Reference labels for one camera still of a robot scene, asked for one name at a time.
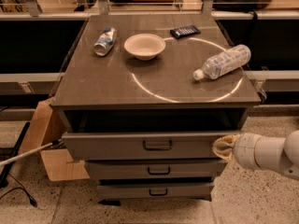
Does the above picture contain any clear plastic water bottle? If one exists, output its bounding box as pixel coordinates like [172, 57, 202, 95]
[193, 45, 251, 80]

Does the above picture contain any crushed blue silver can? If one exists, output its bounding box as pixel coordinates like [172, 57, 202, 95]
[93, 27, 117, 57]

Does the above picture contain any white stick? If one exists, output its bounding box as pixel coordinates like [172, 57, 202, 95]
[0, 139, 63, 167]

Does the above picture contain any white paper bowl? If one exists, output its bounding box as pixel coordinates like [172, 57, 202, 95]
[124, 34, 165, 61]

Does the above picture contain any grey top drawer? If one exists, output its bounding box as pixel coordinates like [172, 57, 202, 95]
[63, 132, 233, 161]

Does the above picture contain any grey drawer cabinet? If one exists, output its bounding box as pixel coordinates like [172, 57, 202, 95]
[50, 13, 262, 203]

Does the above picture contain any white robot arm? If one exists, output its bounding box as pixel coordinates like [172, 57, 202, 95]
[212, 131, 299, 180]

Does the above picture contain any black top drawer handle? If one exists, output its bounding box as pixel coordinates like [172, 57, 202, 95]
[143, 141, 173, 151]

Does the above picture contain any grey bottom drawer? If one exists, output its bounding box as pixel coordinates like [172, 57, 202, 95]
[97, 182, 214, 200]

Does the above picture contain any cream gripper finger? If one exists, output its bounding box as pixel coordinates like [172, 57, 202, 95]
[212, 135, 230, 153]
[215, 148, 234, 161]

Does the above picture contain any black calculator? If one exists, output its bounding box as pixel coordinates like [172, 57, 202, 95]
[170, 25, 201, 39]

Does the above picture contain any black floor cable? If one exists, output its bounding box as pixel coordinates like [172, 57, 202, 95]
[0, 171, 38, 208]

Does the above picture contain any grey drawer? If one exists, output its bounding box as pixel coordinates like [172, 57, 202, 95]
[97, 182, 214, 200]
[85, 159, 226, 180]
[63, 132, 233, 161]

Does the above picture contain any grey middle drawer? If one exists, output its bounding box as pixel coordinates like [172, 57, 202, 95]
[85, 159, 226, 180]

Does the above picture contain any wooden box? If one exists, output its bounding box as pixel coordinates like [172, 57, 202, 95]
[19, 97, 90, 182]

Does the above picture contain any black flat bar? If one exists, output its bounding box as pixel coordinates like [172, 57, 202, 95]
[0, 122, 30, 188]

